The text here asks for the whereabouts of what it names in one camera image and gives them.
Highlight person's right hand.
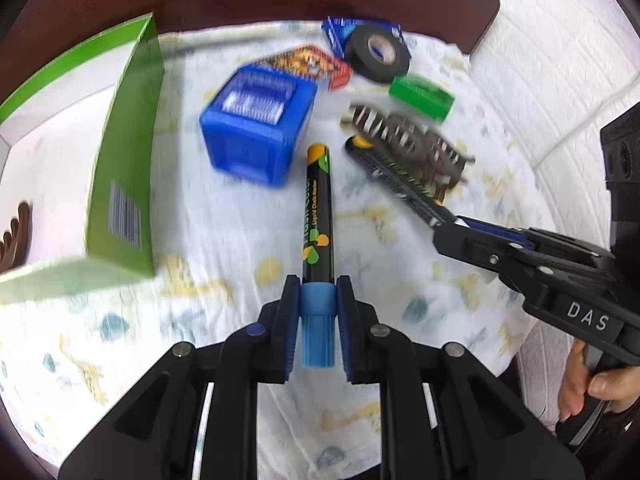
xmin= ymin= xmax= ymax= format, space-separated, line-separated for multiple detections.
xmin=557 ymin=337 xmax=640 ymax=424

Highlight black utility knife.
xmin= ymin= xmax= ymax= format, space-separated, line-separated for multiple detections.
xmin=345 ymin=135 xmax=482 ymax=233

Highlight orange card box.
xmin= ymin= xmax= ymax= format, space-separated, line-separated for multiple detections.
xmin=250 ymin=44 xmax=353 ymax=92

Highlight printed blanket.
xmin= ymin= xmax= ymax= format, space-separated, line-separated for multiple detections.
xmin=0 ymin=20 xmax=543 ymax=480

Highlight black tape roll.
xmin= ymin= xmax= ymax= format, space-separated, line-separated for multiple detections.
xmin=344 ymin=24 xmax=411 ymax=84

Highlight black marker with blue cap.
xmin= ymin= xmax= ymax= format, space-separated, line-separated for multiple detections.
xmin=300 ymin=143 xmax=337 ymax=367

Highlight blue plastic box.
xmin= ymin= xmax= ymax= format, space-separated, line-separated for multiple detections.
xmin=199 ymin=64 xmax=319 ymax=189

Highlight white quilted mattress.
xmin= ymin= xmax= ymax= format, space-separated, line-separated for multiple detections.
xmin=450 ymin=0 xmax=640 ymax=441

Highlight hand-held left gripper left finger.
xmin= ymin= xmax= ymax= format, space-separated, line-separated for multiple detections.
xmin=59 ymin=276 xmax=302 ymax=480

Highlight green cardboard box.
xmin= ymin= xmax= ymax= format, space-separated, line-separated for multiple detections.
xmin=0 ymin=12 xmax=166 ymax=306

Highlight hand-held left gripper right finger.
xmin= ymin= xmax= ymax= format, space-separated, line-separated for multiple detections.
xmin=336 ymin=276 xmax=586 ymax=480

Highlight small blue cardboard box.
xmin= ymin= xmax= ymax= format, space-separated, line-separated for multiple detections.
xmin=321 ymin=16 xmax=412 ymax=61

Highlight small green plastic box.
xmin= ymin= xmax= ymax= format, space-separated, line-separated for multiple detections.
xmin=388 ymin=74 xmax=456 ymax=122

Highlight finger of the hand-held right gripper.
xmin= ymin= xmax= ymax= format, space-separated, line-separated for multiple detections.
xmin=432 ymin=221 xmax=551 ymax=301
xmin=462 ymin=216 xmax=616 ymax=273

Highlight brown patterned hair claw clip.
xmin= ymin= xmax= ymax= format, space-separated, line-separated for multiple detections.
xmin=341 ymin=102 xmax=476 ymax=202

